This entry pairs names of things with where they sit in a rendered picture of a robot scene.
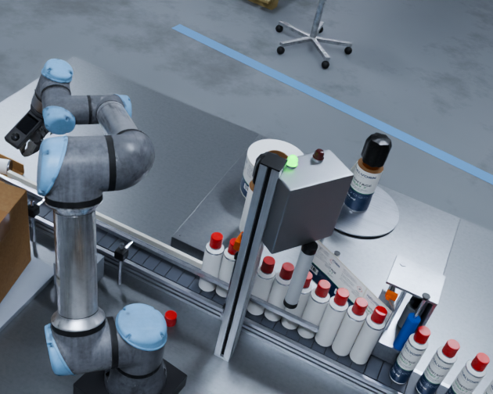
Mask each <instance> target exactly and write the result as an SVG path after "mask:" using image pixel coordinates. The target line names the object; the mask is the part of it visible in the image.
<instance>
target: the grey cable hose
mask: <svg viewBox="0 0 493 394"><path fill-rule="evenodd" d="M317 249H318V244H317V242H310V243H308V244H304V245H302V246H301V250H300V255H299V256H298V260H297V263H296V266H295V269H294V272H293V276H292V278H291V281H290V285H289V288H288V290H287V293H286V296H285V298H284V300H283V304H284V306H285V307H286V308H288V309H295V308H296V307H297V304H298V302H299V298H300V294H301V292H302V290H303V287H304V283H305V281H306V278H307V276H308V272H309V270H310V267H311V264H312V261H313V259H314V256H315V254H316V251H317Z"/></svg>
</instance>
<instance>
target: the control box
mask: <svg viewBox="0 0 493 394"><path fill-rule="evenodd" d="M323 151H324V153H325V155H324V160H323V161H322V162H321V163H318V162H315V161H314V160H313V159H312V155H313V154H314V153H309V154H306V155H302V156H297V158H298V161H297V163H298V164H297V168H295V169H291V168H289V167H286V169H285V170H284V172H283V173H281V176H280V178H279V181H278V184H277V187H276V190H275V195H274V199H273V202H272V207H271V210H270V213H269V216H268V222H267V224H266V228H265V231H264V236H263V239H262V242H263V243H264V245H265V246H266V248H267V249H268V251H269V252H270V253H271V254H275V253H279V252H282V251H285V250H287V249H292V248H294V247H298V246H300V245H304V244H308V243H310V242H314V241H317V240H320V239H323V238H327V237H329V236H331V235H332V234H333V230H334V228H335V226H336V222H337V220H338V217H339V215H340V211H341V209H342V206H343V204H344V200H345V198H346V196H347V192H348V190H349V187H350V185H351V182H352V179H353V176H354V174H353V173H352V172H351V171H350V170H349V169H348V168H347V167H346V166H345V165H344V164H343V163H342V162H341V161H340V160H339V158H338V157H337V156H336V155H335V154H334V153H333V152H332V151H331V150H323Z"/></svg>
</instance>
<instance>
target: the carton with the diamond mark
mask: <svg viewBox="0 0 493 394"><path fill-rule="evenodd" d="M30 261H31V244H30V231H29V218H28V206H27V190H25V189H22V188H18V187H15V186H12V185H9V184H5V183H2V182H0V302H1V301H2V300H3V299H4V297H5V296H6V294H7V293H8V291H9V290H10V289H11V288H12V286H13V285H14V283H15V282H16V280H17V279H18V277H19V276H20V275H21V274H22V272H23V271H24V269H25V268H26V266H27V265H28V264H29V262H30Z"/></svg>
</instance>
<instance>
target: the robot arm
mask: <svg viewBox="0 0 493 394"><path fill-rule="evenodd" d="M73 74H74V72H73V69H72V67H71V65H70V64H69V63H67V62H66V61H64V60H61V59H50V60H48V61H47V62H46V63H45V65H44V67H43V69H42V70H41V75H40V77H39V80H38V84H37V86H36V88H35V89H34V90H35V92H34V95H33V98H32V100H31V109H30V110H29V111H28V112H27V113H26V114H25V115H24V116H23V117H22V118H21V120H20V121H19V122H18V123H17V124H16V125H15V126H14V127H13V128H12V129H11V130H10V131H9V133H8V134H7V135H6V136H5V137H4V139H5V141H7V142H8V143H9V144H10V145H11V146H13V147H14V148H15V149H19V150H20V153H21V155H22V156H23V157H28V156H31V155H33V154H34V153H36V152H37V151H39V154H38V169H37V193H38V195H41V196H44V197H45V204H46V205H47V206H49V207H50V208H51V209H52V210H53V223H54V239H55V256H56V289H57V306H58V310H57V311H56V312H55V313H54V314H53V315H52V317H51V324H47V325H46V326H45V337H46V342H47V346H48V351H49V358H50V362H51V365H52V370H53V372H54V374H56V375H58V376H66V375H73V376H74V375H76V374H83V373H88V372H93V371H103V370H105V374H104V382H105V386H106V389H107V391H108V393H109V394H161V393H162V391H163V390H164V386H165V383H166V379H167V370H166V367H165V364H164V361H163V355H164V347H165V343H166V341H167V323H166V321H165V319H164V316H163V315H162V314H161V313H160V312H159V311H158V310H155V309H154V308H153V307H152V306H149V305H146V304H142V303H134V304H130V305H127V306H125V307H124V308H123V310H121V311H120V312H119V313H118V314H117V316H113V317H106V316H105V313H104V311H103V310H102V309H100V308H99V307H98V285H97V252H96V218H95V209H96V207H98V206H99V205H100V204H101V203H102V202H103V192H111V191H120V190H124V189H127V188H130V187H132V186H134V185H136V184H138V183H139V182H140V181H141V180H142V179H143V178H144V177H145V176H146V175H147V174H148V173H149V171H150V170H151V168H152V166H153V162H154V159H155V151H154V147H153V143H152V142H151V140H150V139H149V137H148V136H147V134H145V133H144V132H143V131H140V130H139V129H138V128H137V127H136V126H135V124H134V122H133V120H132V119H131V100H130V98H129V97H128V96H127V95H117V94H114V95H71V92H70V82H71V81H72V76H73ZM79 124H99V125H100V127H101V128H102V130H103V133H104V134H105V135H91V136H66V135H64V136H62V137H54V138H46V139H45V140H44V139H43V138H44V137H45V136H46V135H47V133H49V132H51V133H50V135H51V134H65V133H70V132H71V131H72V130H73V129H74V127H75V125H79ZM29 140H30V141H29ZM26 143H27V144H26ZM26 146H27V149H25V147H26Z"/></svg>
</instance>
